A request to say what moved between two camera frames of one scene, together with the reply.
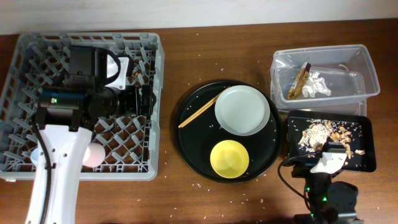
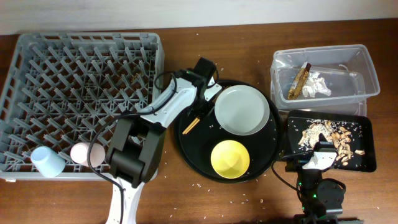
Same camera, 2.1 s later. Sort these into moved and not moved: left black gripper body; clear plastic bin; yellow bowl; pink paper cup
Moved: left black gripper body
Not moved: pink paper cup; clear plastic bin; yellow bowl
